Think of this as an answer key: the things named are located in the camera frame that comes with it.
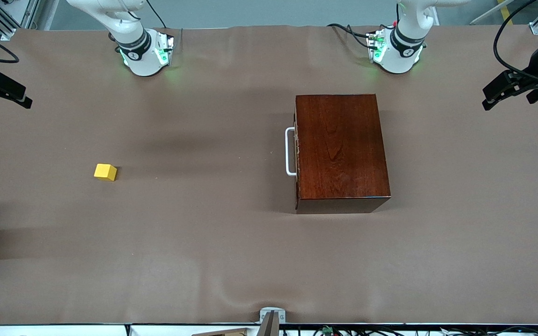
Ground black base cable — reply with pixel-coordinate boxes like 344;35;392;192
145;0;167;28
327;22;378;50

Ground brown camera mount post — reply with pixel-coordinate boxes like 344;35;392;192
256;311;280;336

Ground grey vertical post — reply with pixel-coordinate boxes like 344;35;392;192
25;0;60;30

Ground thin black cable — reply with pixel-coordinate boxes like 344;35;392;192
313;326;412;336

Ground dark wooden cabinet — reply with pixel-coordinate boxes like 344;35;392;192
295;94;391;214

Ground grey metal clamp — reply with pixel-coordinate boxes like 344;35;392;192
259;307;286;324

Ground light wooden plank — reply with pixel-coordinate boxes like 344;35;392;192
191;328;250;336

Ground wooden drawer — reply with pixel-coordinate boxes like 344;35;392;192
293;110;301;210

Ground white metal drawer handle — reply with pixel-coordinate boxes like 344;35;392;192
285;127;297;177

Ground yellow wooden block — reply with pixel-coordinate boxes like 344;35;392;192
94;163;117;182

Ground yellow floor tape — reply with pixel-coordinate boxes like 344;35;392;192
497;0;515;26

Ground brown table cover sheet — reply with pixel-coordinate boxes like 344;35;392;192
0;25;538;325

